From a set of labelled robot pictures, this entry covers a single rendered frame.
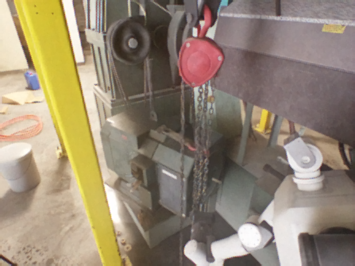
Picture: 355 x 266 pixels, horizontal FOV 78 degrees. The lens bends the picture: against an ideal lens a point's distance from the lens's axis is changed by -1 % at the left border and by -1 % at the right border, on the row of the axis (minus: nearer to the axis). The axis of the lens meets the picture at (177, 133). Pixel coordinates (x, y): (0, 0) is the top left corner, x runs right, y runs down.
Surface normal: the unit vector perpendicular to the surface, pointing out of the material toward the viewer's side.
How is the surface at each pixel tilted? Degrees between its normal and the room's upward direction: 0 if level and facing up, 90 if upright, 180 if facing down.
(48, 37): 90
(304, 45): 78
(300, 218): 30
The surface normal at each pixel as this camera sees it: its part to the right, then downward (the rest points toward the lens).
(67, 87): 0.55, 0.43
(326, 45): -0.82, 0.10
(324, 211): -0.46, -0.64
